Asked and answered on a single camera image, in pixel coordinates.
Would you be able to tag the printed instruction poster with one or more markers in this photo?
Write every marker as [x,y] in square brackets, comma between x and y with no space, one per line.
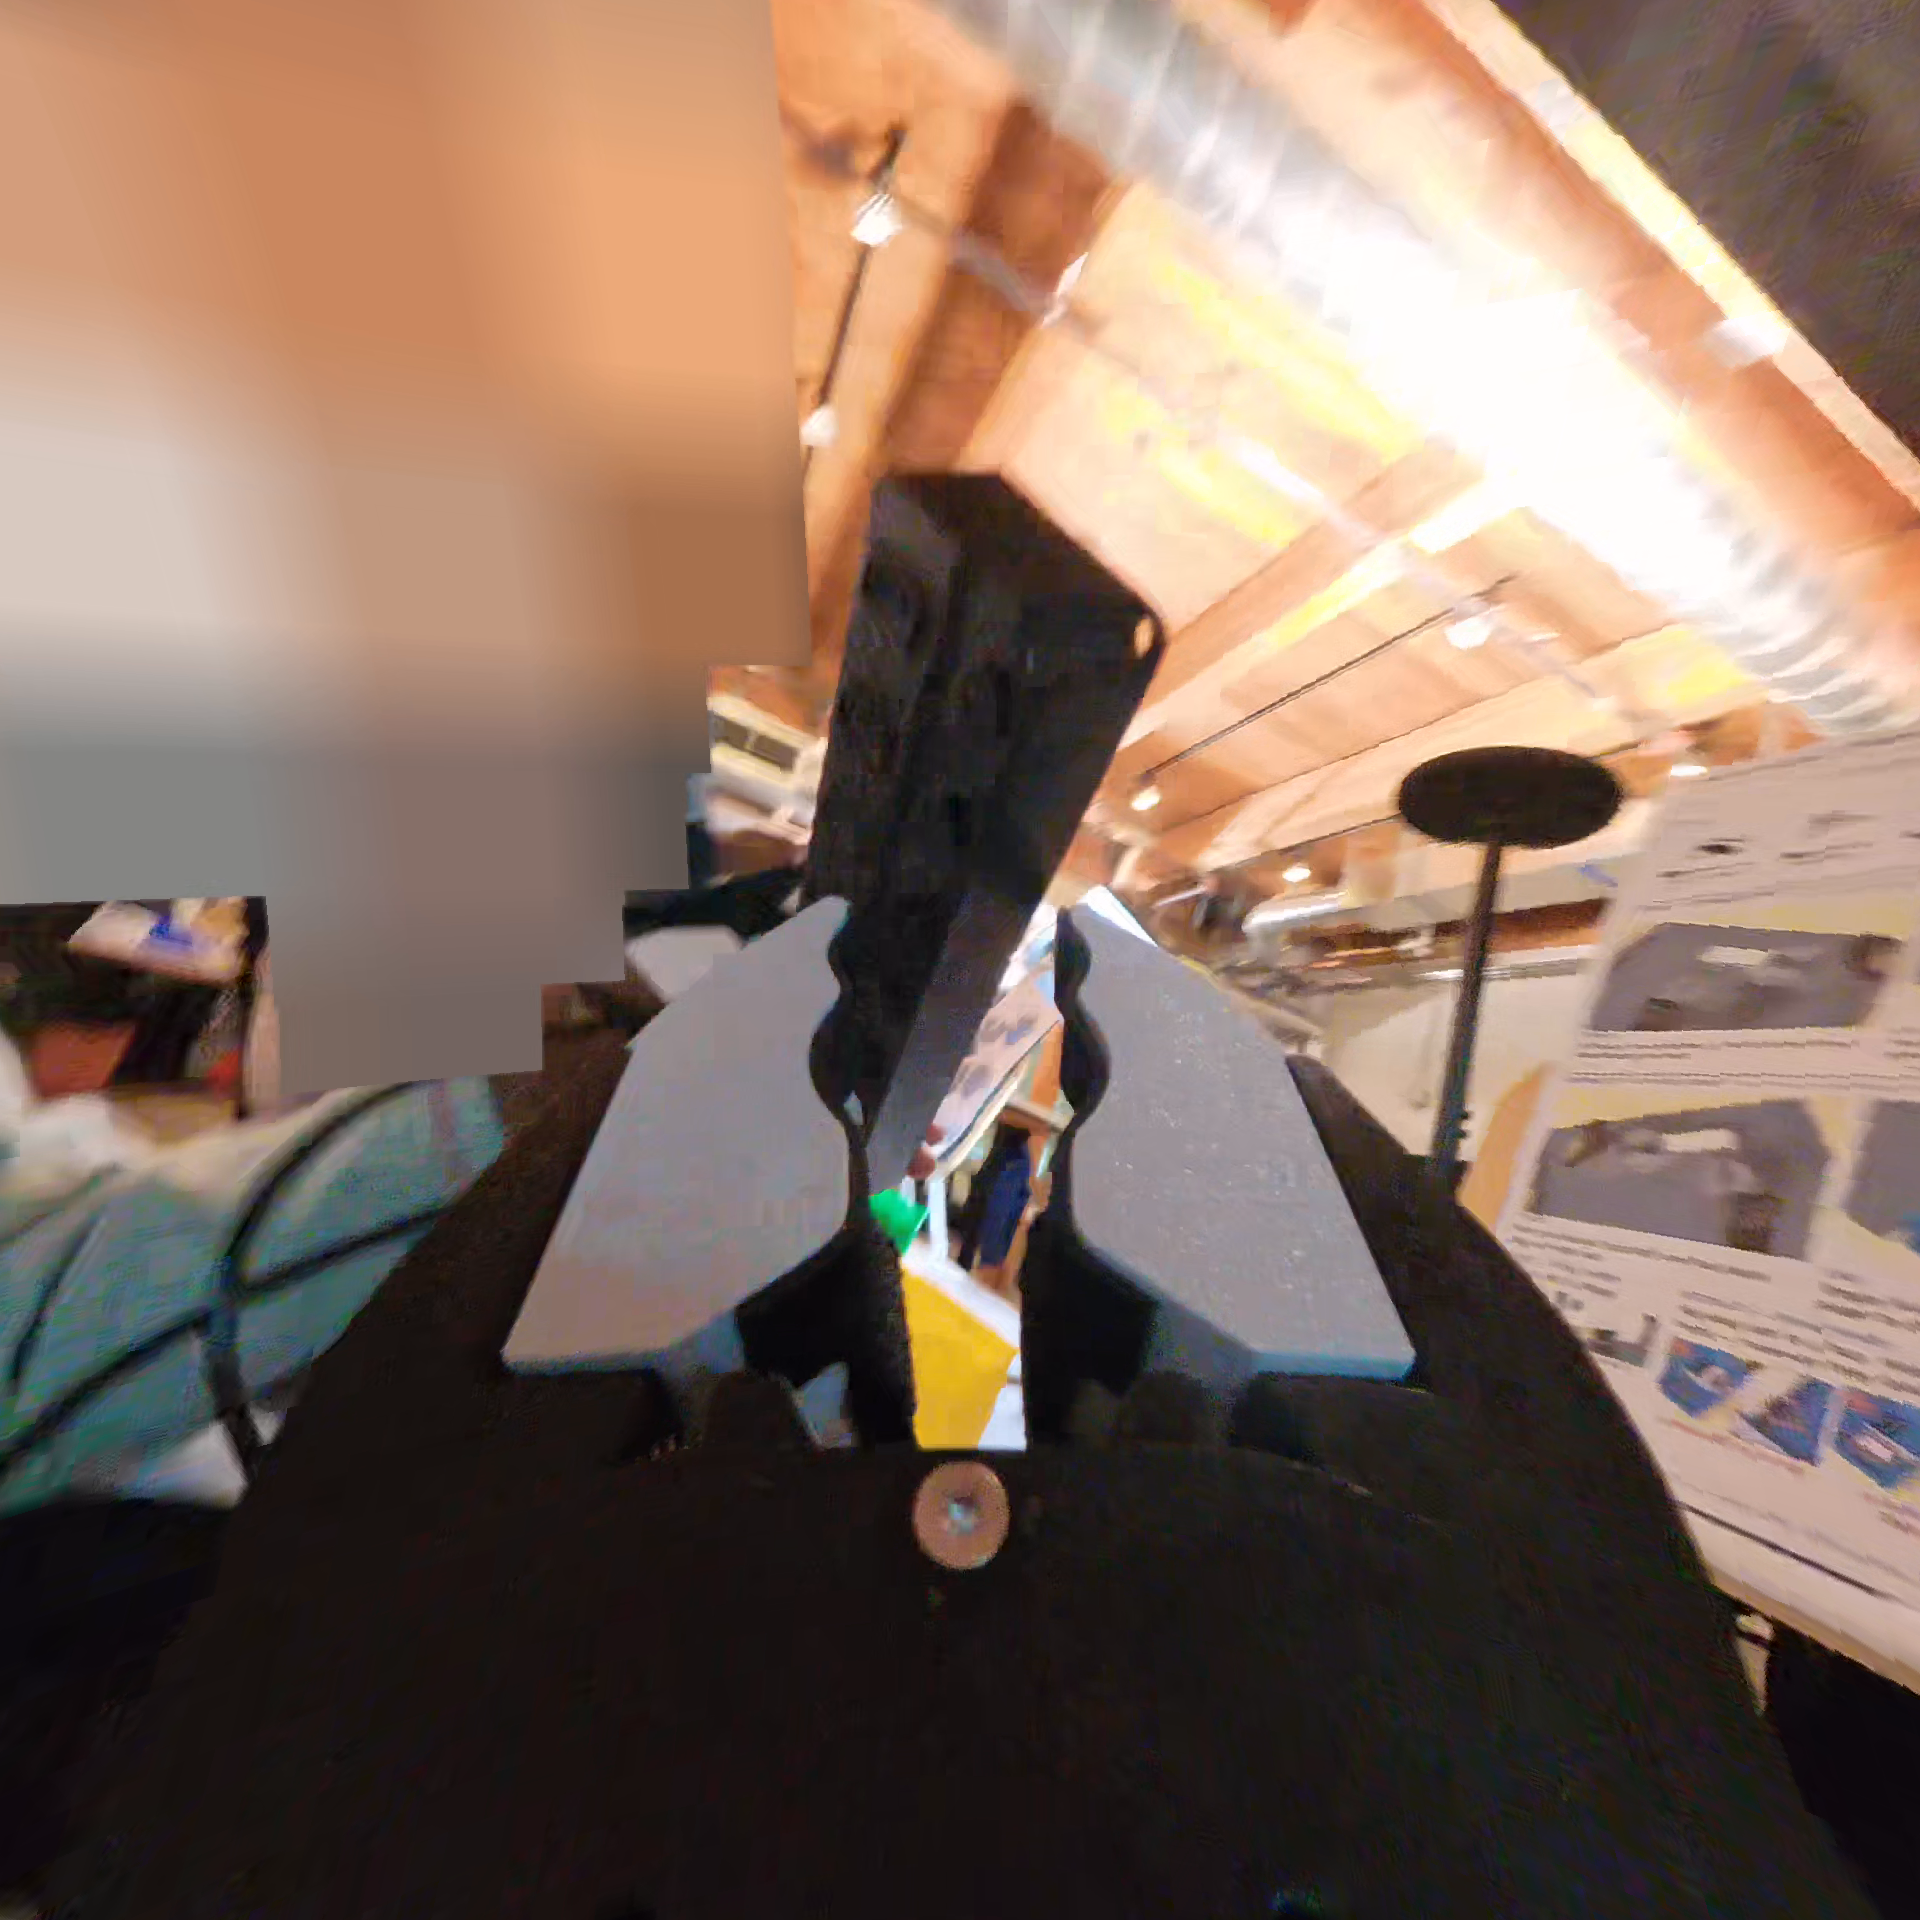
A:
[1725,1051]

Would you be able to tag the person's torso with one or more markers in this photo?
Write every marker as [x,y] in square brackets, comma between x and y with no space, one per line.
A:
[120,1277]

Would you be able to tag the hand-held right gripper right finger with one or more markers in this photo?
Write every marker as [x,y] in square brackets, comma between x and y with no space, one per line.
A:
[1230,1187]

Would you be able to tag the black microphone on boom pole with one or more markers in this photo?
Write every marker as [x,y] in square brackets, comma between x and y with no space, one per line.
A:
[1506,796]

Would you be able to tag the yellow plastic bin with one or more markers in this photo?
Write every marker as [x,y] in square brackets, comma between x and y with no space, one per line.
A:
[952,1366]

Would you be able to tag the silver air duct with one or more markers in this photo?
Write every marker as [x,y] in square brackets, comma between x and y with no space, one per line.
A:
[1350,196]

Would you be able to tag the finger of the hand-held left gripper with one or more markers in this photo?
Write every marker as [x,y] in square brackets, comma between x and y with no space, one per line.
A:
[952,1022]

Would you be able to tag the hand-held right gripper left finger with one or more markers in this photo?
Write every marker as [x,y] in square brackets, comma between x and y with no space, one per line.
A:
[704,1172]

